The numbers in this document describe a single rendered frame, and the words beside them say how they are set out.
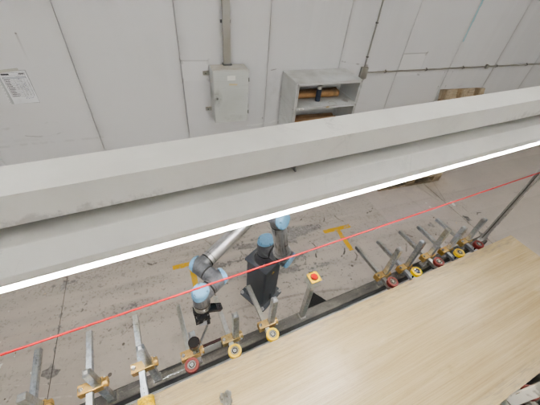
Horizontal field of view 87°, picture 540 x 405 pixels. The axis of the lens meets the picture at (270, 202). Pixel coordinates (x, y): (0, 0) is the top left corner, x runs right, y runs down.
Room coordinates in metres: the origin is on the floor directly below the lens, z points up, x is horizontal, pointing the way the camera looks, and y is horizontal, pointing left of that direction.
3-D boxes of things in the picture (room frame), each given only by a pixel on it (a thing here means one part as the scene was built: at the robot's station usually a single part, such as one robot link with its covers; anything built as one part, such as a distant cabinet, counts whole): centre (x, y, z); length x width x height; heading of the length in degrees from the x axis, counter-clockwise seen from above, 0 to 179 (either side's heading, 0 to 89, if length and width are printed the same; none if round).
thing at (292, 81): (3.67, -0.48, 0.78); 0.90 x 0.45 x 1.55; 114
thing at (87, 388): (0.39, 0.81, 0.95); 0.13 x 0.06 x 0.05; 119
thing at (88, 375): (0.40, 0.79, 0.90); 0.03 x 0.03 x 0.48; 29
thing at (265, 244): (1.57, -0.01, 0.79); 0.17 x 0.15 x 0.18; 58
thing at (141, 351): (0.52, 0.57, 0.94); 0.03 x 0.03 x 0.48; 29
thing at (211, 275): (0.86, 0.26, 1.32); 0.12 x 0.12 x 0.09; 58
